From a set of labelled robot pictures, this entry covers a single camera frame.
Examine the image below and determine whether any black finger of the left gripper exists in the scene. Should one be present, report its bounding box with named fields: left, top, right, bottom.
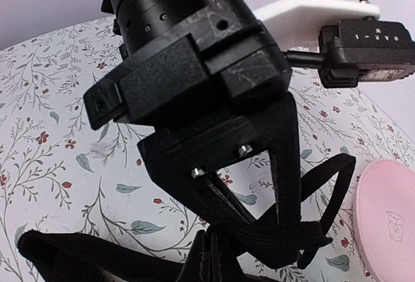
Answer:
left=226, top=93, right=301, bottom=227
left=138, top=123, right=259, bottom=224

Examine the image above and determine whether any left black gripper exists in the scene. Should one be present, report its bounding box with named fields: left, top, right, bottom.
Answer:
left=84, top=0, right=292, bottom=130

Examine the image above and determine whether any black shoelace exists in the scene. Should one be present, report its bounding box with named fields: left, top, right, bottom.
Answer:
left=211, top=153, right=356, bottom=269

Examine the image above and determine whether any black shoe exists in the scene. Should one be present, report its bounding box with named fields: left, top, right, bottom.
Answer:
left=18, top=230, right=269, bottom=281

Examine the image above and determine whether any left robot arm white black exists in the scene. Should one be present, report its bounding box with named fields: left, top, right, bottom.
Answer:
left=84, top=0, right=301, bottom=228

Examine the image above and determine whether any floral patterned table mat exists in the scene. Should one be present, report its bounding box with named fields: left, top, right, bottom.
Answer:
left=1, top=18, right=414, bottom=281

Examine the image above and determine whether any pink plate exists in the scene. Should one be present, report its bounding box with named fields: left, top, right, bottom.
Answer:
left=353, top=159, right=414, bottom=281

